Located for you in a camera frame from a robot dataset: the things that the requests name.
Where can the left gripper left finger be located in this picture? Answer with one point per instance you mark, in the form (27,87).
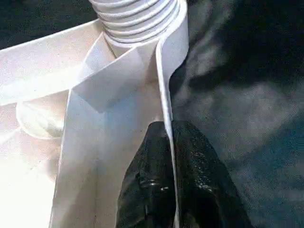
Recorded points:
(147,185)

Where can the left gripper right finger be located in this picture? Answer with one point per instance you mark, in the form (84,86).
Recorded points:
(202,185)

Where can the black work mat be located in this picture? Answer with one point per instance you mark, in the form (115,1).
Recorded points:
(247,118)

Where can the white plastic table top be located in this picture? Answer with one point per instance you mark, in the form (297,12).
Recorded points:
(38,61)

